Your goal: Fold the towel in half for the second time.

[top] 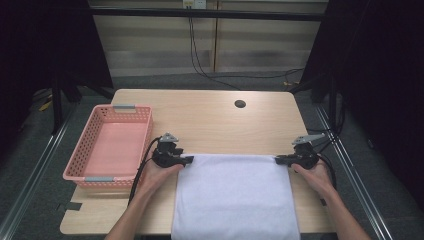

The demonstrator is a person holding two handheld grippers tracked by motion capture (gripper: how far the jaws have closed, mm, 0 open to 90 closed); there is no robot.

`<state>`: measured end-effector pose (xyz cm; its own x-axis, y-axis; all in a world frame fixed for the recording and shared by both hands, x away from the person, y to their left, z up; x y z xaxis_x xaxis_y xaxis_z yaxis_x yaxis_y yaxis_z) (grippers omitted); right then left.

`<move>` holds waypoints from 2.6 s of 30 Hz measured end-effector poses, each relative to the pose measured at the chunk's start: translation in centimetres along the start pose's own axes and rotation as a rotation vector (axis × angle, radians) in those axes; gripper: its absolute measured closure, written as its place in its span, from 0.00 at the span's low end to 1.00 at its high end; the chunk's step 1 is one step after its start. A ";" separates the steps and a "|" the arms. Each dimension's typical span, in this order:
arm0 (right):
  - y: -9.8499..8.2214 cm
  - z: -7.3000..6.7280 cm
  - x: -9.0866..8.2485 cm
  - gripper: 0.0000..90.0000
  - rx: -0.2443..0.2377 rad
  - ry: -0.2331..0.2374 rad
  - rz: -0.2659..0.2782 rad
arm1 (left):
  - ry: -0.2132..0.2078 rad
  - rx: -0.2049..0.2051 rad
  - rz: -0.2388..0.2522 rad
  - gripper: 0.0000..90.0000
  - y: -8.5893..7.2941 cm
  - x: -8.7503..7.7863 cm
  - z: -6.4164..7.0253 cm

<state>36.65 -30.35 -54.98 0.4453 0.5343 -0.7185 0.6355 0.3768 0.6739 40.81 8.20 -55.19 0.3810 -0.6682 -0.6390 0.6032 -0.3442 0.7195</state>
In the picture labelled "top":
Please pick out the black horizontal bar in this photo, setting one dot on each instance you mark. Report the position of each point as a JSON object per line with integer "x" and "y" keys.
{"x": 200, "y": 13}

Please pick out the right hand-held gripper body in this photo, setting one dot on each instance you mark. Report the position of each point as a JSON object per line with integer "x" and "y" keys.
{"x": 306, "y": 158}

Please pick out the person's left hand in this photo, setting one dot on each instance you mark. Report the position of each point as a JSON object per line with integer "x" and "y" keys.
{"x": 155, "y": 178}

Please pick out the black round table grommet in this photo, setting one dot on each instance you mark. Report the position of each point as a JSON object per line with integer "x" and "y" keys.
{"x": 240, "y": 103}

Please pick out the yellow floor object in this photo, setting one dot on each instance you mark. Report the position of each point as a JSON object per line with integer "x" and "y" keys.
{"x": 45, "y": 106}

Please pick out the black stand post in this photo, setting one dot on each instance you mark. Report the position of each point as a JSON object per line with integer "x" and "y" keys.
{"x": 57, "y": 106}

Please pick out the pink plastic basket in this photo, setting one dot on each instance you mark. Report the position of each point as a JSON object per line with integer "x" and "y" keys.
{"x": 113, "y": 146}

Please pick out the person's right hand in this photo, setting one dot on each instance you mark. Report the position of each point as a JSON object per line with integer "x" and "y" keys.
{"x": 315, "y": 180}

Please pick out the metal floor rail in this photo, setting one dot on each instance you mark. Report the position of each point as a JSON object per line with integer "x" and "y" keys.
{"x": 358, "y": 190}
{"x": 36, "y": 166}

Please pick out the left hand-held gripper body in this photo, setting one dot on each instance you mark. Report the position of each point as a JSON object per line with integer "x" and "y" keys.
{"x": 166, "y": 158}

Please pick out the dark curtain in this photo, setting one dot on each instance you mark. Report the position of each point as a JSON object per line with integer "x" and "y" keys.
{"x": 383, "y": 83}
{"x": 50, "y": 43}

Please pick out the black tape piece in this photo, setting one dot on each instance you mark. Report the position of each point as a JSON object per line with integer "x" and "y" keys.
{"x": 71, "y": 206}

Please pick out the white printed towel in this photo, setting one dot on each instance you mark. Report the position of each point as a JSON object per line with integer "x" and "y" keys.
{"x": 235, "y": 196}

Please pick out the white wall socket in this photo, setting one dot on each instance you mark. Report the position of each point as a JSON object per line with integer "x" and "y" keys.
{"x": 195, "y": 3}

